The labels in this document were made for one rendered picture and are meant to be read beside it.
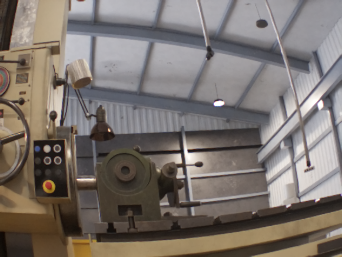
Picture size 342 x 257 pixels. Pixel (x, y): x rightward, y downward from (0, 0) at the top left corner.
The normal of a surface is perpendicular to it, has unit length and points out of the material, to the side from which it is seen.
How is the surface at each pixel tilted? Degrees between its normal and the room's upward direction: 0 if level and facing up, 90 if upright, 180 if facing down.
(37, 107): 90
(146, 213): 90
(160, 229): 90
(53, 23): 90
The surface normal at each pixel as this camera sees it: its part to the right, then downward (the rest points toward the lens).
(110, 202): 0.16, -0.38
